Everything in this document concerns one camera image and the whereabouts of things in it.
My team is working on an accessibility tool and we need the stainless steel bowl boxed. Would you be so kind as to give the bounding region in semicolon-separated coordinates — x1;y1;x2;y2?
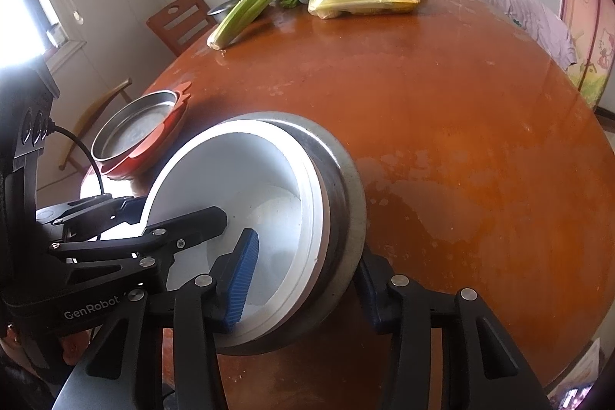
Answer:
218;111;368;355

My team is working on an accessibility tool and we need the round dark metal tray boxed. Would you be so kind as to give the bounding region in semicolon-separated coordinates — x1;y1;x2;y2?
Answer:
91;90;178;166

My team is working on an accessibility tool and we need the purple cloth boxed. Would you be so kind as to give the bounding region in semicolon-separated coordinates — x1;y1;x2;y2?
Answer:
484;0;577;65

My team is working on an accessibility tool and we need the orange bear-shaped plate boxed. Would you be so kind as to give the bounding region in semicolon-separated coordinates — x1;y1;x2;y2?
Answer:
98;82;194;180

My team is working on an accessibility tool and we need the light wooden chair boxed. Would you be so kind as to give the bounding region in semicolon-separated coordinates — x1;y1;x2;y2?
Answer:
58;78;133;173

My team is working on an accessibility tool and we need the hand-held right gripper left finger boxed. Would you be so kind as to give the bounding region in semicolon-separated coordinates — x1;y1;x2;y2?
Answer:
53;227;260;410

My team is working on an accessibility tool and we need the black cable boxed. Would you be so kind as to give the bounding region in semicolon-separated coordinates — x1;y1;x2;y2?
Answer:
45;125;106;199

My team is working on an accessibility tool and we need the window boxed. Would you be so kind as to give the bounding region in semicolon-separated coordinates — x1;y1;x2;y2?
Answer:
0;0;87;70

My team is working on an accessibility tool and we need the pink cartoon printed curtain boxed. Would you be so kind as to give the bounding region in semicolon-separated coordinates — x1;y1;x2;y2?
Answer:
557;0;615;108

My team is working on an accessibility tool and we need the stainless steel basin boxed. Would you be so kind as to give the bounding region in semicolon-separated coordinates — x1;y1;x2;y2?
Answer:
206;0;248;19

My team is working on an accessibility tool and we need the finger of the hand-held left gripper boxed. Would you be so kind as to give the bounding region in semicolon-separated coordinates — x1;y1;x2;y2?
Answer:
48;206;228;267
36;195;150;244

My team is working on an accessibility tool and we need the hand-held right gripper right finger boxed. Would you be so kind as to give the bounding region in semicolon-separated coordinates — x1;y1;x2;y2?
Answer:
358;254;553;410

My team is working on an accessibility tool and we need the brown wooden chair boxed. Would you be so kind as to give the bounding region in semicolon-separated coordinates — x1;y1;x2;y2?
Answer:
145;0;219;58

